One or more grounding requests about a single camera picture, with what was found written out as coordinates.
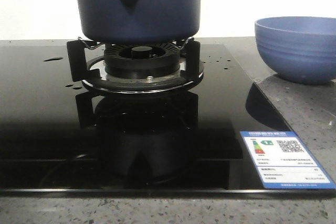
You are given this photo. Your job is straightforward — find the blue ribbed bowl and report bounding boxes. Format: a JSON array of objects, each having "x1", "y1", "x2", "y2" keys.
[{"x1": 255, "y1": 16, "x2": 335, "y2": 84}]

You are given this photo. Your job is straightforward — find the black pot support grate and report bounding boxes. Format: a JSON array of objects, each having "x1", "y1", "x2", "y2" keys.
[{"x1": 67, "y1": 38, "x2": 204, "y2": 94}]

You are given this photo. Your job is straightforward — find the blue cooking pot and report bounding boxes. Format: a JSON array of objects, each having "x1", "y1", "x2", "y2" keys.
[{"x1": 77, "y1": 0, "x2": 201, "y2": 44}]

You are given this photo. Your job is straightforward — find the black gas burner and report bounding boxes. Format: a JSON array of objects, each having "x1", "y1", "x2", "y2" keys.
[{"x1": 104, "y1": 43, "x2": 180, "y2": 79}]

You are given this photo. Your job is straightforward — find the black glass gas stove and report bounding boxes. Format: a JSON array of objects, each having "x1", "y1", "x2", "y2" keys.
[{"x1": 1, "y1": 44, "x2": 335, "y2": 198}]

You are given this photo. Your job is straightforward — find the blue energy label sticker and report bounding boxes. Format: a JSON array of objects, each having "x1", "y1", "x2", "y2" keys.
[{"x1": 240, "y1": 131, "x2": 335, "y2": 189}]

